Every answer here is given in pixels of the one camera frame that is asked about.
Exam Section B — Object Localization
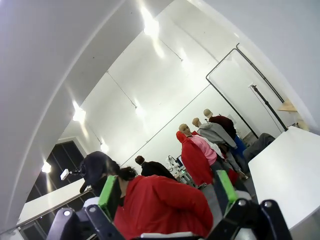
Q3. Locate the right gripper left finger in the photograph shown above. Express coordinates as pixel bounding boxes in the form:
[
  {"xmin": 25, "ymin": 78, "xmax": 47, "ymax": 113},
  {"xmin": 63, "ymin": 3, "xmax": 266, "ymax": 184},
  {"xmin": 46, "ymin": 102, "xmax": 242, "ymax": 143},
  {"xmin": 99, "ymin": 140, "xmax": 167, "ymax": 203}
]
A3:
[{"xmin": 46, "ymin": 175, "xmax": 126, "ymax": 240}]

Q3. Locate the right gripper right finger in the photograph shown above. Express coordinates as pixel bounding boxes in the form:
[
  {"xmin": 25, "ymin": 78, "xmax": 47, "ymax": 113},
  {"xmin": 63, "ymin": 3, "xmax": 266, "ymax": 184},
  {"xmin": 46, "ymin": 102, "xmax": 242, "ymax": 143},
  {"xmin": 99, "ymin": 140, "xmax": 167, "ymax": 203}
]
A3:
[{"xmin": 207, "ymin": 169, "xmax": 293, "ymax": 240}]

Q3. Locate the mannequin in red hoodie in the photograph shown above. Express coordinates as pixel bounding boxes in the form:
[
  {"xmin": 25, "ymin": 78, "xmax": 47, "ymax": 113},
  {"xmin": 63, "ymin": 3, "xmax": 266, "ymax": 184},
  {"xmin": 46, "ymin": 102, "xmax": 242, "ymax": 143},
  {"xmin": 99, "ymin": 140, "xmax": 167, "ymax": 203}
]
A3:
[{"xmin": 175, "ymin": 123, "xmax": 218, "ymax": 187}]

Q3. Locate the blue garment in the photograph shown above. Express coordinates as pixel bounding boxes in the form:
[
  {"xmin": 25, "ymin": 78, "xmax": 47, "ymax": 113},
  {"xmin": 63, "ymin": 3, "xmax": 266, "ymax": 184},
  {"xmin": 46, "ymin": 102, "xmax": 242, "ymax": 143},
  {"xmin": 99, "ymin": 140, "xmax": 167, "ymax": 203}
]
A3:
[{"xmin": 234, "ymin": 136, "xmax": 247, "ymax": 157}]

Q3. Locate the person with yellow apron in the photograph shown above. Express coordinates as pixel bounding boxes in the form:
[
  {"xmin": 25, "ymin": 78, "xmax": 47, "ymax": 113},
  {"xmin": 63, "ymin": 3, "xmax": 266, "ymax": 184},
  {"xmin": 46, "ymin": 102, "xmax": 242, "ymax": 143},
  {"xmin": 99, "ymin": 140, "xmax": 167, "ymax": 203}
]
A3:
[{"xmin": 134, "ymin": 155, "xmax": 177, "ymax": 181}]

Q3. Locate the person in red jacket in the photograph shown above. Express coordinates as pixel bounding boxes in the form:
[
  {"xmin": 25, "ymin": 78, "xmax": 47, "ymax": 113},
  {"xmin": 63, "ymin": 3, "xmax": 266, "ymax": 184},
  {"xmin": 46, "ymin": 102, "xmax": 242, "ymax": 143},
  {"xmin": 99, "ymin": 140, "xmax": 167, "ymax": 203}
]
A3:
[{"xmin": 79, "ymin": 150, "xmax": 214, "ymax": 240}]

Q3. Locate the grey jacket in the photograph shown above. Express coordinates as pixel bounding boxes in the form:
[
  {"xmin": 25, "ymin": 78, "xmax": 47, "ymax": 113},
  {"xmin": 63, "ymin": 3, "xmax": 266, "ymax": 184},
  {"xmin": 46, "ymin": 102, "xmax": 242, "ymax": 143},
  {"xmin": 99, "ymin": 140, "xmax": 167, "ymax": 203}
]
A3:
[{"xmin": 243, "ymin": 133, "xmax": 276, "ymax": 163}]

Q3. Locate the black double door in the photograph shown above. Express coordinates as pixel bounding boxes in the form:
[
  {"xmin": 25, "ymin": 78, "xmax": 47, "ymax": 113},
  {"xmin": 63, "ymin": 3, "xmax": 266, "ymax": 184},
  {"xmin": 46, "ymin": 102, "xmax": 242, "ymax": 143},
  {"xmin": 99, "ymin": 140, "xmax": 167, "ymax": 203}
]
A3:
[{"xmin": 26, "ymin": 140, "xmax": 87, "ymax": 203}]

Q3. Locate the small white background robot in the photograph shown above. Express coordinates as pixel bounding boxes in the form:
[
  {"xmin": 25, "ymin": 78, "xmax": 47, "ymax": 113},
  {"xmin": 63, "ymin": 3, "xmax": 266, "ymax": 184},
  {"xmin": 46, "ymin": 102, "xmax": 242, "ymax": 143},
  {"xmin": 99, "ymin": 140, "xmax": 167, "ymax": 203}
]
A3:
[{"xmin": 166, "ymin": 154, "xmax": 185, "ymax": 175}]

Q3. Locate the white rounded-corner table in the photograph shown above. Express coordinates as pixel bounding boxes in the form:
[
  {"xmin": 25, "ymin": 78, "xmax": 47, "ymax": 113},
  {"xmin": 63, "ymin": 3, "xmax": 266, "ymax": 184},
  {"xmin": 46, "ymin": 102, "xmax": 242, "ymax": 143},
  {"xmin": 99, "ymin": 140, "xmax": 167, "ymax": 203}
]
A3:
[{"xmin": 247, "ymin": 125, "xmax": 320, "ymax": 232}]

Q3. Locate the black pipe rack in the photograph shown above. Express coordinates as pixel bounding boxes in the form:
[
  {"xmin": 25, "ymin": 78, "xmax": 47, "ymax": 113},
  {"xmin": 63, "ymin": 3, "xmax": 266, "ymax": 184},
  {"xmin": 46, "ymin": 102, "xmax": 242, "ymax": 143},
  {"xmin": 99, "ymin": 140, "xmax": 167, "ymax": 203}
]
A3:
[{"xmin": 205, "ymin": 42, "xmax": 286, "ymax": 140}]

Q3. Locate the black camera stand pole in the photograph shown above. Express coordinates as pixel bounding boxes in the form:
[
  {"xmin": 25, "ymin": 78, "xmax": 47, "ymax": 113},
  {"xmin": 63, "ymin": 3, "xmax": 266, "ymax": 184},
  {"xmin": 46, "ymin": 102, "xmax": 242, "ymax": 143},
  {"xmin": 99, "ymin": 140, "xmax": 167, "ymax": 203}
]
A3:
[{"xmin": 251, "ymin": 84, "xmax": 289, "ymax": 133}]

